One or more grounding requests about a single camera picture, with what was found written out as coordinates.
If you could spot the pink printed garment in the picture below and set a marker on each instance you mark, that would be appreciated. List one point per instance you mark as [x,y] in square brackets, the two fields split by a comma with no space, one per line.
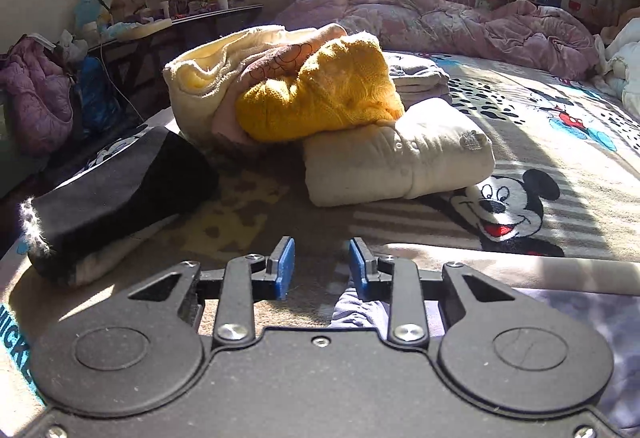
[272,62]

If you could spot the dark desk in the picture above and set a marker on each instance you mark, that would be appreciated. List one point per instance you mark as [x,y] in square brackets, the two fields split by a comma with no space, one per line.
[150,50]

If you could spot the cartoon printed bed sheet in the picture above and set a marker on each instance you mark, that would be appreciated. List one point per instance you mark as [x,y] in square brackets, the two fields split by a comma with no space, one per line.
[565,152]

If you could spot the cream fleece garment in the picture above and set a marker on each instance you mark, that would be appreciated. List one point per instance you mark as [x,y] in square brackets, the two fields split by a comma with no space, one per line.
[200,82]

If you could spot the yellow foam tray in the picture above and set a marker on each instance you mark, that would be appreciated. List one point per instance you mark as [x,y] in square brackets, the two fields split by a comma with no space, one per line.
[142,28]

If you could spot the black garment with fur trim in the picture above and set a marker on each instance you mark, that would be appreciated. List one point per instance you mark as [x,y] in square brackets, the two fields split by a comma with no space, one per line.
[125,193]

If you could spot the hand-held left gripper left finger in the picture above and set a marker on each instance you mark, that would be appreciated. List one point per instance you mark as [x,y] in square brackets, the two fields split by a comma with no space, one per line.
[283,268]

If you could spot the lavender patterned garment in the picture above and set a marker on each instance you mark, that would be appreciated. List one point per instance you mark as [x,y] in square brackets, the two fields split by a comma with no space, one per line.
[560,318]

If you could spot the pink quilt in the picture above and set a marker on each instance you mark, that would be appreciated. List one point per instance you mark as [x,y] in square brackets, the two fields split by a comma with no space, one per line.
[450,25]

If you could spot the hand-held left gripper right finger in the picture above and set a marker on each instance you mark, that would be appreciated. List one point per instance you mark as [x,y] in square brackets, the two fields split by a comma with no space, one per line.
[358,268]

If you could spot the folded grey clothes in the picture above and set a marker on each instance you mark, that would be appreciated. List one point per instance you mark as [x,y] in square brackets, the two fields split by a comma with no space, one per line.
[420,75]

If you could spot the blue bag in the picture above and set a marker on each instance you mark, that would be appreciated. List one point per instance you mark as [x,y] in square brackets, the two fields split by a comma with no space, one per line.
[97,92]

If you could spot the folded cream jacket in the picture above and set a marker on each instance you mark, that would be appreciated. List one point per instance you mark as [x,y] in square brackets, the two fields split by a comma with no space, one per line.
[400,157]

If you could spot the white bedding pile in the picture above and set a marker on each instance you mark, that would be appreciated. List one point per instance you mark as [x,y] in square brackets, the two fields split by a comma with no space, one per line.
[622,62]

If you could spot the purple padded jacket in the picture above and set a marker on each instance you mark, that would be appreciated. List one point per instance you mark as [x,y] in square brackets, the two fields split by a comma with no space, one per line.
[35,92]

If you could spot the yellow knit sweater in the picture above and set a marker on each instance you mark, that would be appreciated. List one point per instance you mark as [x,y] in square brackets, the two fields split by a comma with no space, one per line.
[320,87]

